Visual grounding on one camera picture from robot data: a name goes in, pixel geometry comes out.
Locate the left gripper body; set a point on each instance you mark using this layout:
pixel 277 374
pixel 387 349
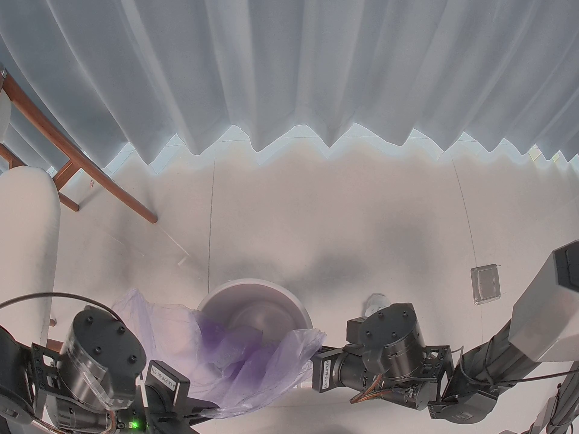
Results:
pixel 167 384

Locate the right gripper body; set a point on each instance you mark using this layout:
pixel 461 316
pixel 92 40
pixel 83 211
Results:
pixel 328 371

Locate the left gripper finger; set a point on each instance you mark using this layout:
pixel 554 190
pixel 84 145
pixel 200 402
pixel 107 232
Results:
pixel 199 407
pixel 194 424

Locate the purple plastic bag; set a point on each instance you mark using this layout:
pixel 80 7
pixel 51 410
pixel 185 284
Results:
pixel 253 369

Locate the white printed wrapper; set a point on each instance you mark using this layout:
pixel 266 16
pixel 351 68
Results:
pixel 375 303

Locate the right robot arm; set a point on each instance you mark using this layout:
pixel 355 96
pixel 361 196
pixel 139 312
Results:
pixel 393 341

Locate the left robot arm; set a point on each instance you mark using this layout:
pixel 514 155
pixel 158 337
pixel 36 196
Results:
pixel 97 360

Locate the white trash bin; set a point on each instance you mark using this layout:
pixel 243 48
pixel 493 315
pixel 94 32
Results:
pixel 267 314

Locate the wooden chair white cushions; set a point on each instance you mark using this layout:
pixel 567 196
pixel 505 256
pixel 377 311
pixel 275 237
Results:
pixel 27 224

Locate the white curtain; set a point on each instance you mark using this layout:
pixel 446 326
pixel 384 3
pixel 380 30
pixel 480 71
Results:
pixel 289 39

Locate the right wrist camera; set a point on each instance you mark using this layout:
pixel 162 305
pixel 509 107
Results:
pixel 357 330

